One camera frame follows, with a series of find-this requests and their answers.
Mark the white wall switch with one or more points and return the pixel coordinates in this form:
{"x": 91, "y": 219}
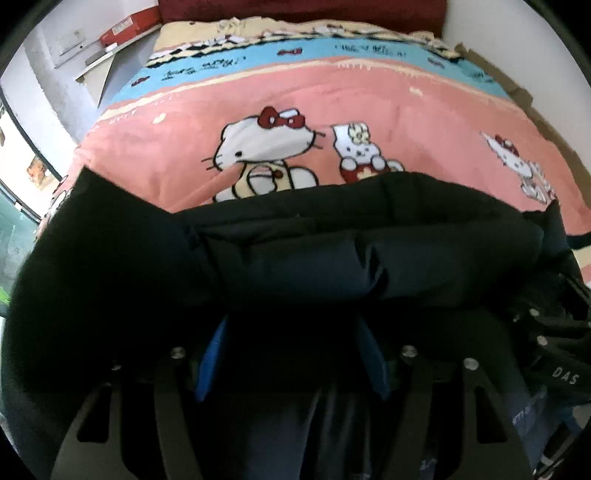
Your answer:
{"x": 69, "y": 46}

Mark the dark green door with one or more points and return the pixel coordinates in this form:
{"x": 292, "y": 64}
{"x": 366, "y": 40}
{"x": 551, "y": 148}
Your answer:
{"x": 14, "y": 240}

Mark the red box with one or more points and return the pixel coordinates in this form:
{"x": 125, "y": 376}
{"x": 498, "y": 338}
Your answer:
{"x": 129, "y": 27}

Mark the pink cartoon printed blanket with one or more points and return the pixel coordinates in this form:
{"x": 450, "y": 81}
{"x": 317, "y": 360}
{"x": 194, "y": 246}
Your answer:
{"x": 392, "y": 101}

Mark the dark red bed headboard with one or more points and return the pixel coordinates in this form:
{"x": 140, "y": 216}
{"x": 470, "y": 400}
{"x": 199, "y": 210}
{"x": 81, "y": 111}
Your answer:
{"x": 300, "y": 9}

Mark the black hooded puffer jacket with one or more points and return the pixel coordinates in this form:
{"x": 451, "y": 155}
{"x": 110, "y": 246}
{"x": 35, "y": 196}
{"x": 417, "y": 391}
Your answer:
{"x": 138, "y": 277}

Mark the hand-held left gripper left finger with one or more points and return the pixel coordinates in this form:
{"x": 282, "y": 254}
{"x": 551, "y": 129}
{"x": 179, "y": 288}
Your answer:
{"x": 210, "y": 364}

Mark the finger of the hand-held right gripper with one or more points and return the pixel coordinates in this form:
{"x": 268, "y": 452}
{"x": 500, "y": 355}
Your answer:
{"x": 554, "y": 318}

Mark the brown cardboard sheet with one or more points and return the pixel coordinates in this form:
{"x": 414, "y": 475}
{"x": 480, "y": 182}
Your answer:
{"x": 521, "y": 87}

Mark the white wall shelf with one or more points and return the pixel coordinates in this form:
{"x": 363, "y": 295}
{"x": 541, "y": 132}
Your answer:
{"x": 99, "y": 56}

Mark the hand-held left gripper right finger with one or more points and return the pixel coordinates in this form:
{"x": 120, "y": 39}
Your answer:
{"x": 374, "y": 364}

